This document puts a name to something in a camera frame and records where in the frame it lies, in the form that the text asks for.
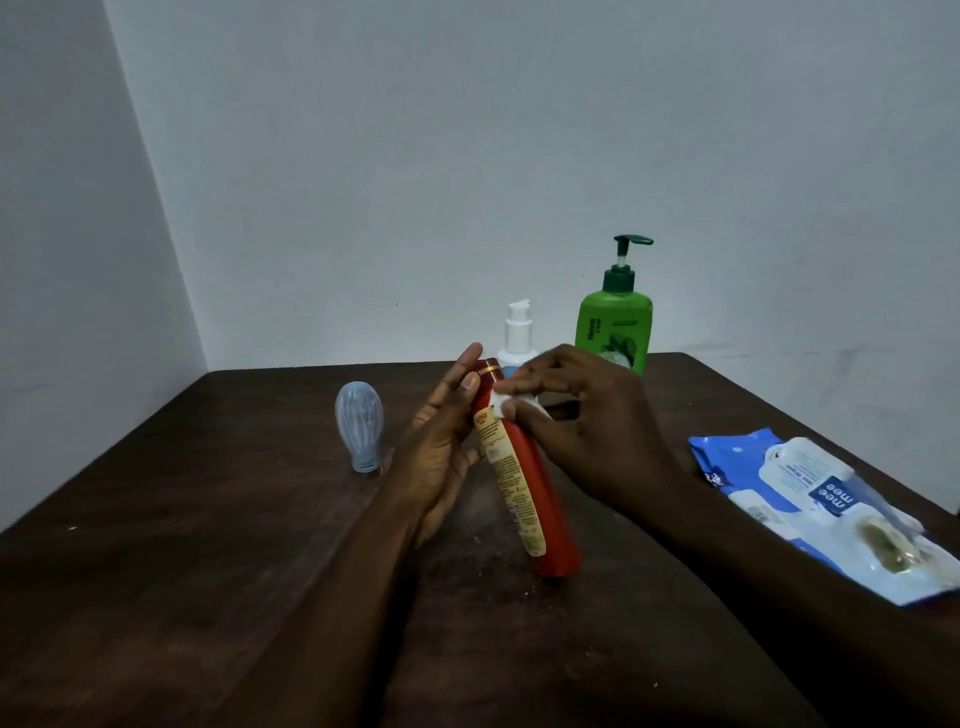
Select person's right hand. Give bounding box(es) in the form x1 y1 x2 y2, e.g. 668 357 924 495
496 344 693 525

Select person's left hand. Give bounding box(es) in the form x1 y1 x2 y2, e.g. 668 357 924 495
381 342 486 550

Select white wipe piece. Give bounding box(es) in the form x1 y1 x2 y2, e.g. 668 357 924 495
489 384 552 421

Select red bottle with yellow label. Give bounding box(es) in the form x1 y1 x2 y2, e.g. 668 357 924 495
470 358 583 579

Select person's left forearm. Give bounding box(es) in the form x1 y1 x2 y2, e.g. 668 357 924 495
201 495 427 728

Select person's right forearm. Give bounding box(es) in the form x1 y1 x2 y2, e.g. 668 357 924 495
651 477 960 728

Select white pump bottle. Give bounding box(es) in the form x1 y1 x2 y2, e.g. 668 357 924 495
496 299 541 380

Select translucent blue bulb-shaped cap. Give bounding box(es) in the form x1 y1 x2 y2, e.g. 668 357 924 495
334 381 385 475

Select green pump bottle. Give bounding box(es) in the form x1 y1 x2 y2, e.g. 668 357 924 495
574 234 655 377

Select blue and white wipes packet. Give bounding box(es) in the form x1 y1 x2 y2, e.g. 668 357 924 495
688 427 960 608

